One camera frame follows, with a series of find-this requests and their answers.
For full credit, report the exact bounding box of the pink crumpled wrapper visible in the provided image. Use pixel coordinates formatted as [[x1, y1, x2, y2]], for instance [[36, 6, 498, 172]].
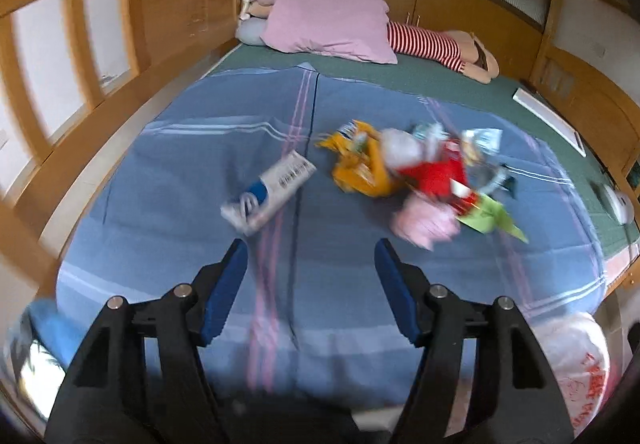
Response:
[[390, 194, 460, 250]]

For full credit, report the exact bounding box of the white round device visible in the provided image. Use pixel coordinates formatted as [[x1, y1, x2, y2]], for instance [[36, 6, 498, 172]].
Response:
[[590, 182, 634, 225]]

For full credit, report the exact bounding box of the blue cushion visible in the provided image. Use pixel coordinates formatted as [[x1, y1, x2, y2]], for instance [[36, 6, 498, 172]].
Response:
[[26, 298, 87, 369]]

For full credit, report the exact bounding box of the yellow snack wrapper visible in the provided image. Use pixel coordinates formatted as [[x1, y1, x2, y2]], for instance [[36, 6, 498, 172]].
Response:
[[316, 120, 404, 198]]

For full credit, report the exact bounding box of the white flat board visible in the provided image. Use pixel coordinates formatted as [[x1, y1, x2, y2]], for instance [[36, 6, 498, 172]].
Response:
[[512, 89, 587, 158]]

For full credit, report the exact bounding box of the green paper scrap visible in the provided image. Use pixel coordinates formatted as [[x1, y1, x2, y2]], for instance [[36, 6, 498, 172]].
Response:
[[458, 194, 528, 244]]

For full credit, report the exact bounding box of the white crumpled plastic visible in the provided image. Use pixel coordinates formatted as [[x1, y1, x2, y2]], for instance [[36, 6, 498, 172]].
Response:
[[380, 129, 424, 170]]

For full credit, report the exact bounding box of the trash bin with white bag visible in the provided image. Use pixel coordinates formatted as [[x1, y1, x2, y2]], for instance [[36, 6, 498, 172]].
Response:
[[444, 310, 624, 438]]

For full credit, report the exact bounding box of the blue striped blanket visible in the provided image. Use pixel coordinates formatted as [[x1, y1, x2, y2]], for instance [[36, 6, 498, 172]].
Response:
[[56, 67, 605, 407]]

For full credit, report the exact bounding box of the pink pillow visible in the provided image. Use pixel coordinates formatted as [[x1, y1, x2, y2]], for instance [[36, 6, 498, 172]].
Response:
[[262, 0, 397, 65]]

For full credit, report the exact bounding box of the wooden bed frame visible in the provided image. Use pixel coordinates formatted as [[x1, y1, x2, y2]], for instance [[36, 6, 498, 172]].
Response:
[[0, 0, 640, 304]]

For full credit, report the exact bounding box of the red snack wrapper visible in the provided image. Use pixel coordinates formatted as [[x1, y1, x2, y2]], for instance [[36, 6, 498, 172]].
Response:
[[398, 141, 480, 216]]

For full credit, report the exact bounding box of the striped plush doll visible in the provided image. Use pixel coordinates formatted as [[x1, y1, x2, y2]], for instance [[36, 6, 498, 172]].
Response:
[[386, 22, 500, 84]]

